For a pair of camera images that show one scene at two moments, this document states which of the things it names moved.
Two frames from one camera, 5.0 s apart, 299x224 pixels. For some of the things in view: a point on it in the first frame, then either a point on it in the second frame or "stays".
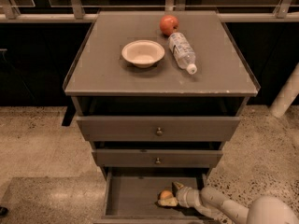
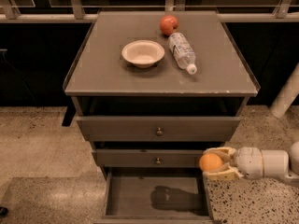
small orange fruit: x=166 y=194 -> x=209 y=162
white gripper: x=184 y=195 -> x=248 y=162
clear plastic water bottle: x=182 y=52 stays
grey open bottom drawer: x=131 y=195 stays
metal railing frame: x=176 y=2 stays
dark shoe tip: x=4 y=212 stays
